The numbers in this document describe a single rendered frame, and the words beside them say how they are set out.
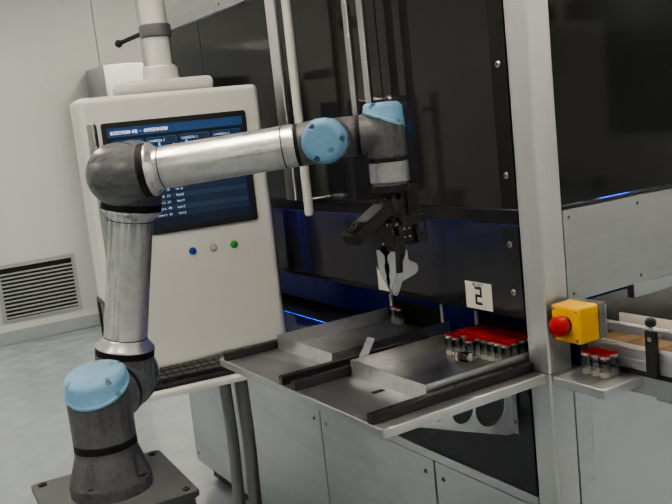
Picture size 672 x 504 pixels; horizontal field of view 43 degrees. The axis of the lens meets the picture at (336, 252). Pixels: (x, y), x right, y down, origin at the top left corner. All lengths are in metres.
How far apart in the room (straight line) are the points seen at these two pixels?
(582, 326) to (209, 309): 1.14
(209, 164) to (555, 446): 0.89
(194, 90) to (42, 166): 4.60
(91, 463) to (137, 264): 0.38
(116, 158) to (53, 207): 5.43
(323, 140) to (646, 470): 1.08
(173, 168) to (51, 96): 5.50
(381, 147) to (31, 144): 5.50
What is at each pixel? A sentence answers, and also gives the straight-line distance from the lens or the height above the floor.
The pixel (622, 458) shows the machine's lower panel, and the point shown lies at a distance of 1.99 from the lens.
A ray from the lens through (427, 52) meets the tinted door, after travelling 1.92.
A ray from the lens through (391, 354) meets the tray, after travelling 1.90.
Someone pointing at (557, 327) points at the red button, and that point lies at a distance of 1.66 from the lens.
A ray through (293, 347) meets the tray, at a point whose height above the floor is 0.90.
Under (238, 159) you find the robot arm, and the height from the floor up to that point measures 1.38.
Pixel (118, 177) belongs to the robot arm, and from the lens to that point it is 1.52.
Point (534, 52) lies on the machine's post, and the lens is 1.69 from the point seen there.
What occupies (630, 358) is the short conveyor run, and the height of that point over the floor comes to 0.91.
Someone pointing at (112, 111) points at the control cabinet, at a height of 1.51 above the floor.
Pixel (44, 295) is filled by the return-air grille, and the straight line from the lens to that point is 6.97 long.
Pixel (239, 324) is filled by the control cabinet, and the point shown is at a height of 0.88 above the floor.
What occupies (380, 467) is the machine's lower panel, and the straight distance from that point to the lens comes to 2.39.
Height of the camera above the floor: 1.43
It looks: 9 degrees down
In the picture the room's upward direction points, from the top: 6 degrees counter-clockwise
